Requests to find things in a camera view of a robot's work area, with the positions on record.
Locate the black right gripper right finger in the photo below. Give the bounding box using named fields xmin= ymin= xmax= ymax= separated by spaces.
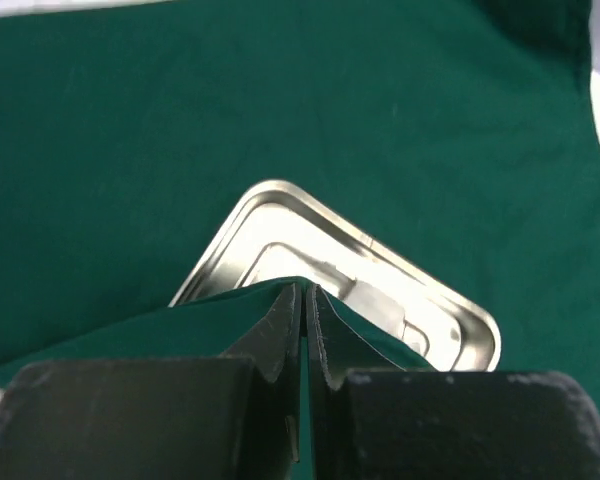
xmin=306 ymin=286 xmax=600 ymax=479

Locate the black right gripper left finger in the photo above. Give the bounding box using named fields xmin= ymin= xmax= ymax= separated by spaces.
xmin=0 ymin=283 xmax=302 ymax=479

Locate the stainless steel instrument tray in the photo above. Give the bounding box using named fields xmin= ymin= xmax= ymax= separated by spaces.
xmin=171 ymin=180 xmax=502 ymax=371

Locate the green surgical drape cloth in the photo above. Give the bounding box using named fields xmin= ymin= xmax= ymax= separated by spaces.
xmin=0 ymin=1 xmax=600 ymax=479

